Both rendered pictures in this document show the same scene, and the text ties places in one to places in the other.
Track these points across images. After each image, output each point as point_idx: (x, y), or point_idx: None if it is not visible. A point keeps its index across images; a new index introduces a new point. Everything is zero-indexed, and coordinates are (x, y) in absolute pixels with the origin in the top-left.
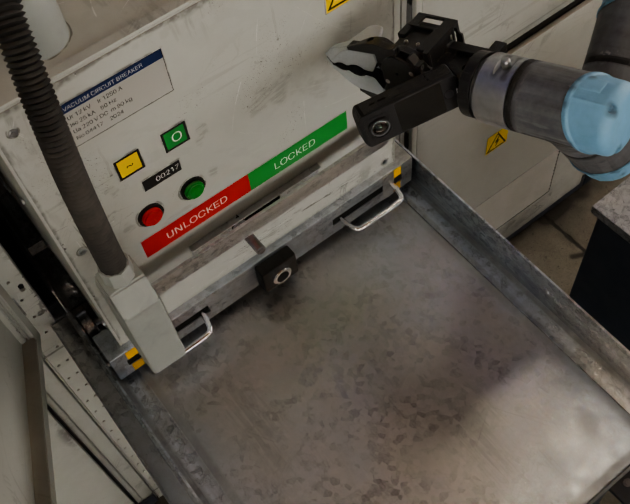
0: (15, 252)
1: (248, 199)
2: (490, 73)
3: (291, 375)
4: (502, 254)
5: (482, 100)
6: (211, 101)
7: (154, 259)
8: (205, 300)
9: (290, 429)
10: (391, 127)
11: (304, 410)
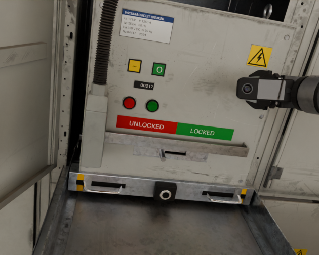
0: (75, 144)
1: (171, 138)
2: (314, 76)
3: (138, 236)
4: (281, 251)
5: (305, 86)
6: (181, 65)
7: (118, 131)
8: (126, 179)
9: (118, 254)
10: (252, 90)
11: (131, 252)
